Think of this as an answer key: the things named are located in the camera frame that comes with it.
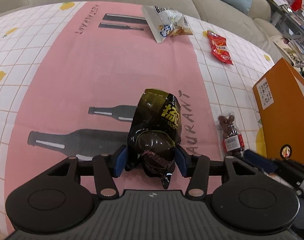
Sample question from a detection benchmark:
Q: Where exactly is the pink white checkered tablecloth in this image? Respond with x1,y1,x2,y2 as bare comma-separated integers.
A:
0,0,280,233

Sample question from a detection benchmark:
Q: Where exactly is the cluttered side shelf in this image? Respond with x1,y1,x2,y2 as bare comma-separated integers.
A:
266,0,304,44

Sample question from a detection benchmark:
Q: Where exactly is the orange cardboard box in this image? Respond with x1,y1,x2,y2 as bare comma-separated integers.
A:
253,59,304,164

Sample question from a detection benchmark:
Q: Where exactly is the white blue snack bag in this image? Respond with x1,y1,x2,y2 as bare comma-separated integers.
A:
142,5,193,44

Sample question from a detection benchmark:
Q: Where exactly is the black yellow snack bag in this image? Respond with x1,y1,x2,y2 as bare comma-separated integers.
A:
125,88,182,190

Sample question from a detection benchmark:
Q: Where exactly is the floral tote bag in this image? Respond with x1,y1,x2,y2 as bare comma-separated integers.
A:
271,35,304,78

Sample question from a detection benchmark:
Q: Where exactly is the red spicy strip packet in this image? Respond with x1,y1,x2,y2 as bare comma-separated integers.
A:
207,30,233,65

